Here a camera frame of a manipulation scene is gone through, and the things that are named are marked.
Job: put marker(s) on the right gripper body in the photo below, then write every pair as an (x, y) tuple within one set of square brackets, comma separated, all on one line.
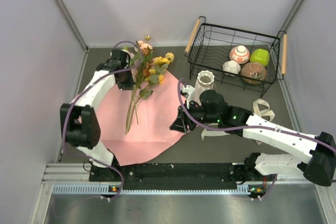
[(199, 113)]

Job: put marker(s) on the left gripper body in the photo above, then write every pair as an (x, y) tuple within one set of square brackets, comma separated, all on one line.
[(127, 73)]

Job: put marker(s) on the artificial flower bunch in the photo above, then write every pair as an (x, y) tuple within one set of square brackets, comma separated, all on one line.
[(148, 74)]

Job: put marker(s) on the pink wrapping paper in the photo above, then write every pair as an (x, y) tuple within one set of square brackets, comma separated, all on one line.
[(150, 133)]

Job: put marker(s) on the cream ribbon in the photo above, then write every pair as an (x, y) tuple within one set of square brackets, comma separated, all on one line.
[(260, 108)]

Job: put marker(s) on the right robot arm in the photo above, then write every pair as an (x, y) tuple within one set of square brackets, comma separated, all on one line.
[(311, 155)]

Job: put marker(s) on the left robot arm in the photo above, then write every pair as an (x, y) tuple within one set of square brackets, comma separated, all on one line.
[(79, 123)]

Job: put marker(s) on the white ribbed vase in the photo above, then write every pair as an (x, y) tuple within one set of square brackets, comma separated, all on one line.
[(205, 81)]

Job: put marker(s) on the small white bowl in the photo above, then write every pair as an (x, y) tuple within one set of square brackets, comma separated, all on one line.
[(231, 68)]

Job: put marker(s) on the brown ceramic bowl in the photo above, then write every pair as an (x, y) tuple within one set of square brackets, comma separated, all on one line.
[(253, 73)]

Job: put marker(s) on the white red patterned bowl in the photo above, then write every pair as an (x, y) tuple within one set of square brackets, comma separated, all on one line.
[(240, 54)]

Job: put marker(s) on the green plastic bowl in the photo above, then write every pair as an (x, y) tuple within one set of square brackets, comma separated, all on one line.
[(261, 56)]

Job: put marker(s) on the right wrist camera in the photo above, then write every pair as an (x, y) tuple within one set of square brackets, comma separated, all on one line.
[(188, 92)]

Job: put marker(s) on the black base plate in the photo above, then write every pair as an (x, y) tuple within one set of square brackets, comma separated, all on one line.
[(182, 176)]

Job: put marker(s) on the black wire basket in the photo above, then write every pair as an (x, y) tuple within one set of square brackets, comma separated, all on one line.
[(209, 46)]

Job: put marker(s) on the white cable duct rail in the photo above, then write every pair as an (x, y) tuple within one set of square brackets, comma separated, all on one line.
[(105, 189)]

